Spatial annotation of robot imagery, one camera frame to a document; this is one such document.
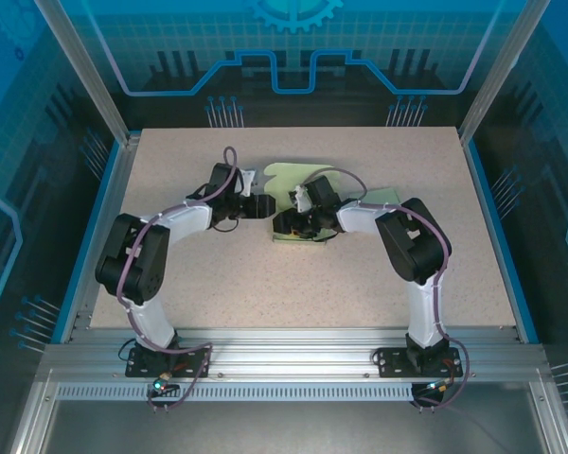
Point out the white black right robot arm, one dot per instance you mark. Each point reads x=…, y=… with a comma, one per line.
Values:
x=412, y=241

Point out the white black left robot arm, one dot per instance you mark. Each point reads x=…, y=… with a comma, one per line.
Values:
x=128, y=260

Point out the blue table side trim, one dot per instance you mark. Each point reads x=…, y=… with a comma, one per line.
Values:
x=485, y=198
x=90, y=236

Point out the grey metal lower tray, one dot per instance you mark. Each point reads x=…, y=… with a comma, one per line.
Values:
x=289, y=425

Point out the small connector with green light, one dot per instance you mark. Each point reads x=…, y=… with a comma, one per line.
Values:
x=438, y=388
x=160, y=384

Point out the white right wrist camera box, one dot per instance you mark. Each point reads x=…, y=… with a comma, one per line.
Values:
x=303, y=201

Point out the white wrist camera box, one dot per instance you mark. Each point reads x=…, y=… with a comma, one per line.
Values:
x=248, y=182
x=303, y=201

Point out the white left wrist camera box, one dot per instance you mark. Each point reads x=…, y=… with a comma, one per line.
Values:
x=248, y=182

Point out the aluminium side rail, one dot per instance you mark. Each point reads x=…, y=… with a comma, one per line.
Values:
x=116, y=189

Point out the aluminium frame rail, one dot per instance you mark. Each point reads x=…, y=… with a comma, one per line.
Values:
x=289, y=354

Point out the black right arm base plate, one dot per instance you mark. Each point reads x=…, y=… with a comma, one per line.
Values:
x=393, y=361

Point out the aluminium enclosure post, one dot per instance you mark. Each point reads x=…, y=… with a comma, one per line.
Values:
x=494, y=80
x=97, y=80

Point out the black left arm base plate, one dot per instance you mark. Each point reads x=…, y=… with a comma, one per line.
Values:
x=142, y=364

